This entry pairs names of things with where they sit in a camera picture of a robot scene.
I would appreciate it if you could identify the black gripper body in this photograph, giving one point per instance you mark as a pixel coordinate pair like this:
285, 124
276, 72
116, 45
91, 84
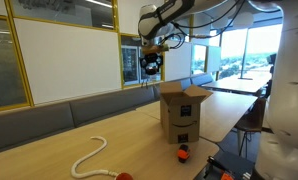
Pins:
152, 56

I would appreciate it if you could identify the cardboard shipping box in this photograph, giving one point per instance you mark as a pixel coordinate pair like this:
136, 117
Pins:
182, 116

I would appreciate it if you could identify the orange and black tape measure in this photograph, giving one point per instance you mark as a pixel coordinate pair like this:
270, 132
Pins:
183, 154

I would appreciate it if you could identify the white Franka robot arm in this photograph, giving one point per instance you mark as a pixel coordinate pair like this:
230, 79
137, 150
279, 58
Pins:
289, 100

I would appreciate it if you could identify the blue-grey bench seat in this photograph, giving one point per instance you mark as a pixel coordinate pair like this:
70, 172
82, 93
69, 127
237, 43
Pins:
199, 80

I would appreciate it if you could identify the grey bench back cushion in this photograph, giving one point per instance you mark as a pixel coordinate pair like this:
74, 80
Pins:
112, 103
29, 128

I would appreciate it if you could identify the brown chair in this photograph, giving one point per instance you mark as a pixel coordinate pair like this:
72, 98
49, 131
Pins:
252, 121

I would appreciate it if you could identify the tan wrist camera mount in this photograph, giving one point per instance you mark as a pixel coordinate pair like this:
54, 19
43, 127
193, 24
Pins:
155, 49

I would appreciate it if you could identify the small white wall panel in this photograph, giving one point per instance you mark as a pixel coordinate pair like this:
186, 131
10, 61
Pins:
132, 16

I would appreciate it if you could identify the yellow window frame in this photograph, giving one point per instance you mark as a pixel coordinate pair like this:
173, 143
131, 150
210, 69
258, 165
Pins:
115, 16

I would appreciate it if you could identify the large white wall panel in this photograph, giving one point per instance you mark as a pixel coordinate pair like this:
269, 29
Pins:
65, 60

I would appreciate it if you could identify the black camera on tripod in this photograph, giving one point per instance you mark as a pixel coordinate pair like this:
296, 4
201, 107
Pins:
272, 59

